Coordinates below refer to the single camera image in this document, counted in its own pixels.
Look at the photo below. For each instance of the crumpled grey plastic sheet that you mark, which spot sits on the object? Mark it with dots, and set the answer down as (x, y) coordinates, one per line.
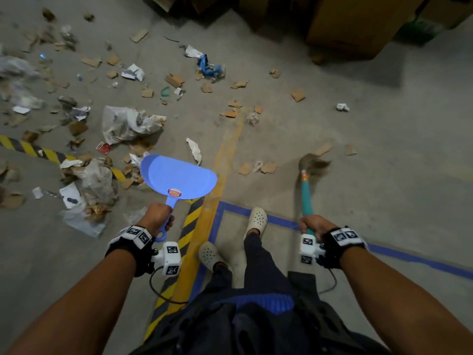
(16, 66)

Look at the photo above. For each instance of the person's left forearm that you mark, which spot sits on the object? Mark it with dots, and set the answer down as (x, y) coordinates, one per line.
(81, 310)

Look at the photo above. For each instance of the green plastic wrap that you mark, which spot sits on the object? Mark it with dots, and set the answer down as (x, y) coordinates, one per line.
(417, 31)

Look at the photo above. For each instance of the red packet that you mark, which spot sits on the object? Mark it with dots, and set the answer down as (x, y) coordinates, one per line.
(103, 148)

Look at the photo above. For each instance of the person's left hand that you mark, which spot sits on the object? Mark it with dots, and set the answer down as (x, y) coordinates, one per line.
(155, 218)

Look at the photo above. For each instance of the white clog shoe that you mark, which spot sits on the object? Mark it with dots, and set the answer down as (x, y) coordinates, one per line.
(257, 219)
(210, 255)

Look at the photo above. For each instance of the scattered cardboard scraps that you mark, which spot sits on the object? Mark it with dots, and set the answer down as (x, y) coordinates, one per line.
(174, 80)

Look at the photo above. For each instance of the crumpled translucent plastic bag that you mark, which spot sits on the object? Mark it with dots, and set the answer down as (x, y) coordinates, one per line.
(20, 97)

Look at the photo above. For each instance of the person's right hand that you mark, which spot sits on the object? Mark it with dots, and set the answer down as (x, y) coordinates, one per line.
(319, 224)

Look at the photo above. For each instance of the person's right forearm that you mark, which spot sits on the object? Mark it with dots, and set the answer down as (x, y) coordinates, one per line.
(399, 303)

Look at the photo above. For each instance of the small crumpled clear plastic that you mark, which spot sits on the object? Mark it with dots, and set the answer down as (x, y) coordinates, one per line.
(252, 118)

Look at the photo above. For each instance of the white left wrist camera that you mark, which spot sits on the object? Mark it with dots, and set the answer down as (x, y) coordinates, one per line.
(170, 256)

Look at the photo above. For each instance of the small crumpled white paper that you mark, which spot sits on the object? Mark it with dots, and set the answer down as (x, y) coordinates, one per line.
(342, 107)

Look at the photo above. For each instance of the white paper with dark spot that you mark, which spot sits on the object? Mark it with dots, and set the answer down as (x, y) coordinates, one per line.
(69, 194)

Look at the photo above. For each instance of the dark trousers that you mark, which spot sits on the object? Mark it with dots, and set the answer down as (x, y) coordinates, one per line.
(258, 266)

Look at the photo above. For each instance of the white right clog shoe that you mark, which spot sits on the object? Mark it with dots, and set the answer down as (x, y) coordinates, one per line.
(257, 219)

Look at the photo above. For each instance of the green plastic hook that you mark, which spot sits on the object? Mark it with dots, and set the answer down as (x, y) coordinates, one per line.
(163, 92)

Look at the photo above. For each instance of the white folded paper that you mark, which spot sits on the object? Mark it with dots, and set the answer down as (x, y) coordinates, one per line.
(133, 72)

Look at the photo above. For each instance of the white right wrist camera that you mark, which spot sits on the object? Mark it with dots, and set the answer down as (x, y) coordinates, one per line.
(308, 249)

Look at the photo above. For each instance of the small white paper square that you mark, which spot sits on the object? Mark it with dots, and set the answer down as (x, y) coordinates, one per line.
(37, 192)

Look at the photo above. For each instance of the white paper strip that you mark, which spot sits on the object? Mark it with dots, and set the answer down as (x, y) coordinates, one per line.
(194, 149)

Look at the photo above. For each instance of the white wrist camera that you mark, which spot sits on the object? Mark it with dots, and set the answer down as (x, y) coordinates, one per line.
(170, 256)
(308, 249)

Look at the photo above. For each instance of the small white wrapper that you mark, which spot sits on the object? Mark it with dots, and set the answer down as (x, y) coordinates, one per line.
(257, 166)

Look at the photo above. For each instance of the blue plastic dustpan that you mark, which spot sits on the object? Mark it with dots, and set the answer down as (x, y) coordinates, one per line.
(177, 177)

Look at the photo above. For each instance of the white torn paper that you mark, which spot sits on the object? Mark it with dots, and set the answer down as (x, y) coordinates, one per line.
(193, 52)

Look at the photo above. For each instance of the blue plastic scrap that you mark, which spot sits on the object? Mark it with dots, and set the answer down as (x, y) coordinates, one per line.
(207, 68)

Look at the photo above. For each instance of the large brown cardboard box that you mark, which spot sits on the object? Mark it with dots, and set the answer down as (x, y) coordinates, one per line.
(358, 22)

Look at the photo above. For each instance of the clear plastic bag with scraps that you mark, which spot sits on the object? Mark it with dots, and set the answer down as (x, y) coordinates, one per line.
(96, 184)

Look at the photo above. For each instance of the person's right thumb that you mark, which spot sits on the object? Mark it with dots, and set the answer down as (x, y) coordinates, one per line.
(304, 224)

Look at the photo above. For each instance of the large crumpled clear plastic bag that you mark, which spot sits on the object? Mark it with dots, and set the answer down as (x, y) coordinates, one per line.
(122, 123)

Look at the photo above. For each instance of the white left clog shoe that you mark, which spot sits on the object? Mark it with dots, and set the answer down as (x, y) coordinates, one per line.
(210, 255)

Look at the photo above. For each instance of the person's left thumb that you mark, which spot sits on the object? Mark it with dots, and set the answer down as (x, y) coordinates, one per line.
(169, 222)

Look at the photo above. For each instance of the dark jacket with blue trim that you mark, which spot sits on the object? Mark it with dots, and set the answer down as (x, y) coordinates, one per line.
(258, 329)

